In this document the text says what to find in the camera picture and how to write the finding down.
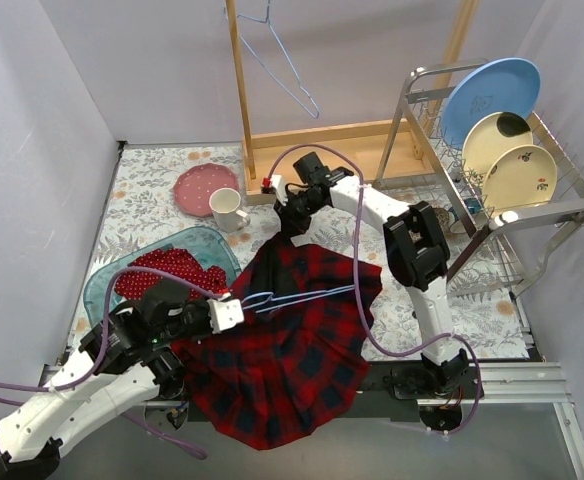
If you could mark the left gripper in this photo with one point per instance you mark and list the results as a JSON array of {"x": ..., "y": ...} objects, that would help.
[{"x": 204, "y": 310}]

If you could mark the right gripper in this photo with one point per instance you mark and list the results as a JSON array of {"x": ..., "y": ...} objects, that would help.
[{"x": 292, "y": 216}]

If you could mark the blue wire hanger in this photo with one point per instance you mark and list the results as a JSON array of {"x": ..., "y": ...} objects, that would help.
[
  {"x": 258, "y": 36},
  {"x": 264, "y": 302}
]

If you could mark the red plaid skirt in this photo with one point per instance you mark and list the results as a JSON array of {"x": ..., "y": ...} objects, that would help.
[{"x": 280, "y": 375}]

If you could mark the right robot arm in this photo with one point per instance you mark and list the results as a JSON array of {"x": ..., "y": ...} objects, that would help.
[{"x": 417, "y": 252}]

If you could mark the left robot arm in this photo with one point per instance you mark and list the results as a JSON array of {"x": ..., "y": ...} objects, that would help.
[{"x": 120, "y": 363}]

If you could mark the red polka dot cloth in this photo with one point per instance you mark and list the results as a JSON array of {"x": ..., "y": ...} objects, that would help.
[{"x": 174, "y": 261}]

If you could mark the white mug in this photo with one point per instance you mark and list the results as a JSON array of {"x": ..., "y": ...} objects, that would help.
[{"x": 225, "y": 204}]

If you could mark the teal plastic tray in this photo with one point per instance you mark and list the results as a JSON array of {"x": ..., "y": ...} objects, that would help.
[{"x": 206, "y": 245}]

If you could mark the pink dotted plate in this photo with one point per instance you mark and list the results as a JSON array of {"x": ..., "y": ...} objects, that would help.
[{"x": 193, "y": 188}]

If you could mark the patterned bowl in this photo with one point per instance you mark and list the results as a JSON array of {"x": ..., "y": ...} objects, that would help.
[{"x": 443, "y": 219}]

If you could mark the blue white cup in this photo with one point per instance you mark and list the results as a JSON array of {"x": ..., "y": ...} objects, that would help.
[{"x": 475, "y": 209}]

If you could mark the metal dish rack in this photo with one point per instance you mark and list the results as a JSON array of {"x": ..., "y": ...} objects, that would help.
[{"x": 419, "y": 113}]

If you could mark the cream plate black spot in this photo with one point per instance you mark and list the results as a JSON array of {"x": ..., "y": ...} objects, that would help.
[{"x": 491, "y": 137}]

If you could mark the blue plate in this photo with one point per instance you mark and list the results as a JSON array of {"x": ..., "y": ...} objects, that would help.
[{"x": 504, "y": 85}]

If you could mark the cream plate with flower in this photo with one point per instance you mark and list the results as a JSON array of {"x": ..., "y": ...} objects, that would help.
[{"x": 524, "y": 176}]

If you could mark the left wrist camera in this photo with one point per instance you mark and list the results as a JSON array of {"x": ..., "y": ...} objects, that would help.
[{"x": 225, "y": 314}]

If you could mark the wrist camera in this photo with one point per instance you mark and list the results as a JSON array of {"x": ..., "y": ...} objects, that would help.
[
  {"x": 275, "y": 185},
  {"x": 225, "y": 314}
]

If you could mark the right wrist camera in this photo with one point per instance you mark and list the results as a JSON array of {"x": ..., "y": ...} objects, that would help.
[{"x": 275, "y": 185}]

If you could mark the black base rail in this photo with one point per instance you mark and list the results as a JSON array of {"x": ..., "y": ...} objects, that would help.
[{"x": 393, "y": 390}]

